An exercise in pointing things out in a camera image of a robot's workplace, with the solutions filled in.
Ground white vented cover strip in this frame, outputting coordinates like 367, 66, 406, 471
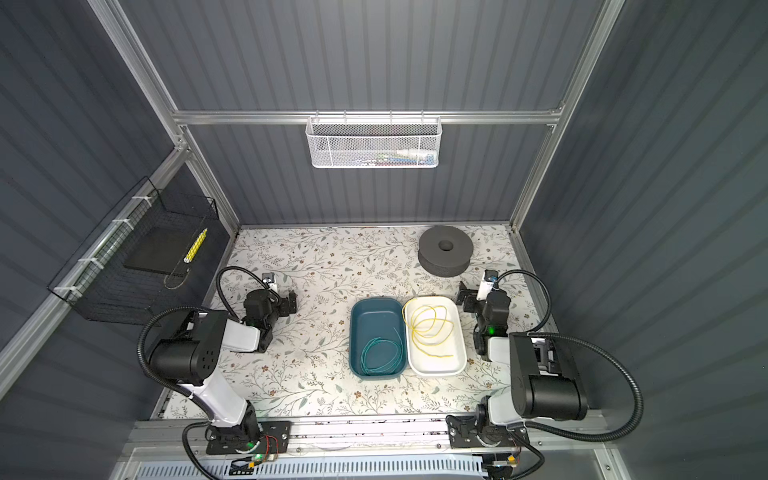
134, 457, 487, 480

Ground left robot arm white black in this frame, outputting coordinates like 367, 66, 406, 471
137, 266, 298, 462

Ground items in white basket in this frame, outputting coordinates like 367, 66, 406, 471
354, 149, 439, 167

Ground teal plastic tray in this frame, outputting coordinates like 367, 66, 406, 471
348, 297, 407, 381

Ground white wire wall basket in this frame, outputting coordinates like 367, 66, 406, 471
305, 117, 443, 169

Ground yellow cable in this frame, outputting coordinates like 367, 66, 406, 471
405, 304, 456, 360

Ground white plastic tray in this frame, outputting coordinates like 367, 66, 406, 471
402, 296, 468, 378

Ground green cable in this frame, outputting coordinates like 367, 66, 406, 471
359, 335, 404, 376

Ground black flat pad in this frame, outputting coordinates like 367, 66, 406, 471
123, 227, 192, 277

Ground black wire wall basket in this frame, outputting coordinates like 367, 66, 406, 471
48, 178, 229, 325

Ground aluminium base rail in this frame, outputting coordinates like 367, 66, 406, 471
117, 410, 618, 464

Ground grey foam spool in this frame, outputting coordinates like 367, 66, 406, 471
418, 225, 474, 278

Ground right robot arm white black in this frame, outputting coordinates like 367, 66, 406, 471
446, 269, 645, 448

